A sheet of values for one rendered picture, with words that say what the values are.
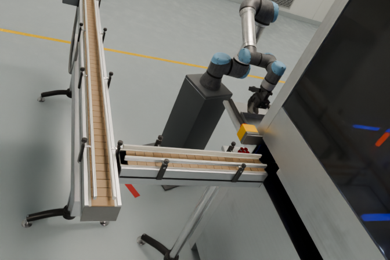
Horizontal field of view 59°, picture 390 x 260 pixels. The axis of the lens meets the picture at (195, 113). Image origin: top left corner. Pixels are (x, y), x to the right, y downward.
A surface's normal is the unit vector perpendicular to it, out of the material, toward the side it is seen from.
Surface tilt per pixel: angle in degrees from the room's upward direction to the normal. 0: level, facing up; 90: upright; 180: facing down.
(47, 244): 0
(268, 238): 90
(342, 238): 90
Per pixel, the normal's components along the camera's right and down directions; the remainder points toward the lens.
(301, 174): -0.90, -0.11
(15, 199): 0.35, -0.75
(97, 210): 0.25, 0.65
